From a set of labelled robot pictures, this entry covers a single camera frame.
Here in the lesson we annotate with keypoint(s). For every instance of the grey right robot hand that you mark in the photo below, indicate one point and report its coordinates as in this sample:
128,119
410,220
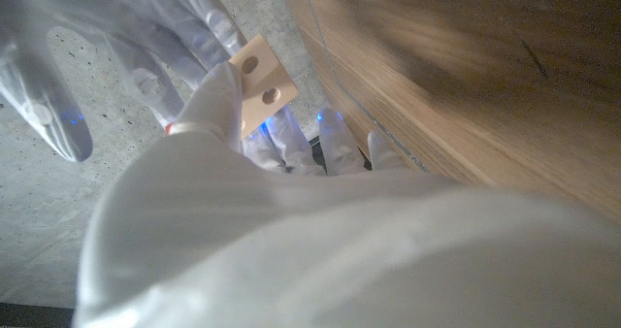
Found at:
121,27

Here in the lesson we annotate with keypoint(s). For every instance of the small wooden block with holes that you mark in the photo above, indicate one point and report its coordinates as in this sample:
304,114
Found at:
264,85

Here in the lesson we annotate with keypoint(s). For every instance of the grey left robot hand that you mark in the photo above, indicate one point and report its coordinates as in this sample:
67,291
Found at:
291,250

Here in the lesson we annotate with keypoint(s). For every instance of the black curtain backdrop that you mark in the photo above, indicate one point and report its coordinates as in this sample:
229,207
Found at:
317,151

